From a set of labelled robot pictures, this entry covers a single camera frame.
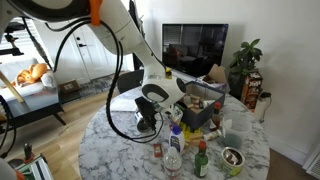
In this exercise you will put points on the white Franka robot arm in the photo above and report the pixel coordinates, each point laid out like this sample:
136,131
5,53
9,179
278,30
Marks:
116,23

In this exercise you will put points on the dark hanging clothes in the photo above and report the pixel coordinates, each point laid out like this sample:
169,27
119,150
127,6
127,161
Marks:
138,16

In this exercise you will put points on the green glass bottle red cap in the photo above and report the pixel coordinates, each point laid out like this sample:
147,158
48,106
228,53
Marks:
201,163

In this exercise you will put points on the small brown floor box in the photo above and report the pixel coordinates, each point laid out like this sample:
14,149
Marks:
69,86

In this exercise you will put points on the black clamp knob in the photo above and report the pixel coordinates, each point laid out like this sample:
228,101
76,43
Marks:
28,151

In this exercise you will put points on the light grey sofa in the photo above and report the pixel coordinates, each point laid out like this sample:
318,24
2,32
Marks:
13,68

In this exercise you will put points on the red ketchup packet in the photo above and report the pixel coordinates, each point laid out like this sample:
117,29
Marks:
158,150

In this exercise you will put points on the orange Jenga box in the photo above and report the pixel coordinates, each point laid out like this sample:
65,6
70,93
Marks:
251,90

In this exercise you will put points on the black flat television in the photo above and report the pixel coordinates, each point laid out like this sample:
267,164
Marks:
195,46

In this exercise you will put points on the clear plastic water bottle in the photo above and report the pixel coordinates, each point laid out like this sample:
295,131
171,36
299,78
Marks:
172,163

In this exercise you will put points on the green white crate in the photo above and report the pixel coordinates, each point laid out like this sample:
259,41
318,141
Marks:
35,168

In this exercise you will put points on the small beige lying bottle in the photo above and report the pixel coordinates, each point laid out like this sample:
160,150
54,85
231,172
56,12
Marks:
212,135

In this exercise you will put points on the patterned floor rug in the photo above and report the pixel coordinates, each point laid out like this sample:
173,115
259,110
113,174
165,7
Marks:
96,86

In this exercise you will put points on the small white bottle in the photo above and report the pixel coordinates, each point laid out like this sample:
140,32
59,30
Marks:
208,103

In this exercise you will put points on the metal cup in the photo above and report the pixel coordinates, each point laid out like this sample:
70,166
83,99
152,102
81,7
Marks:
142,126

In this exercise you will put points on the tan wooden block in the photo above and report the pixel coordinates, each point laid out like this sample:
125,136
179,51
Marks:
195,141

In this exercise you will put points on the shiny snack packet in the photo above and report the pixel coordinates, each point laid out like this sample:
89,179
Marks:
176,115

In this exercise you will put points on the tan wooden beam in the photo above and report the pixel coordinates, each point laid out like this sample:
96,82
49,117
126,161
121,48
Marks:
11,87

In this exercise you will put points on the open cardboard box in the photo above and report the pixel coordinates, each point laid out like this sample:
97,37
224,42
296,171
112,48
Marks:
216,75

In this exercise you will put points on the white bottle blue cap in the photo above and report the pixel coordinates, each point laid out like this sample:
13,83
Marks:
176,140

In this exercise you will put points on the orange stuffed toy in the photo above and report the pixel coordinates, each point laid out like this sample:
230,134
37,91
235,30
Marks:
31,73

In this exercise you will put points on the green potted plant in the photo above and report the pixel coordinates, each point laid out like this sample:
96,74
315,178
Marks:
245,60

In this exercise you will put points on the clear plastic cup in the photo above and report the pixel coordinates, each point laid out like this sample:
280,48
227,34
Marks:
236,133

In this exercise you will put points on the white plugged device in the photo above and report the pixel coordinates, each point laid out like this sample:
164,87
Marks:
261,110

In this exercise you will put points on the black chair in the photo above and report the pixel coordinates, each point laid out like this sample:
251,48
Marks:
128,81

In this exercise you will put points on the open green tin can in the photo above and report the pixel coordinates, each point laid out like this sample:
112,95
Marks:
230,166

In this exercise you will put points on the white door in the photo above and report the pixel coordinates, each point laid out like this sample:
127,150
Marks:
86,56

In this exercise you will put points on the brown sauce bottle red cap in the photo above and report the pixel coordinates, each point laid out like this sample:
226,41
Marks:
216,118

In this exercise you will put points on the white paper napkin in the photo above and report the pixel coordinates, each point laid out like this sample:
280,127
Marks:
121,105

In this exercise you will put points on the window with white blinds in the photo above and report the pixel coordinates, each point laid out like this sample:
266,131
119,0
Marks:
38,33

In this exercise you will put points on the black low bench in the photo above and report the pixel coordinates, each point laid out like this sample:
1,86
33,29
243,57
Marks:
33,106

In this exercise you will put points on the black tripod mount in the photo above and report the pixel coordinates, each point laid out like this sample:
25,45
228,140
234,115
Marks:
11,51

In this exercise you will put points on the white baseboard vent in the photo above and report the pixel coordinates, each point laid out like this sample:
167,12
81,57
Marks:
313,165

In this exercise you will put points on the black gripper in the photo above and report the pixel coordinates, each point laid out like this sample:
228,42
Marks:
151,112

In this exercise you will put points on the dark blue open box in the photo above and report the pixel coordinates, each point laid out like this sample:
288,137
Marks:
200,118

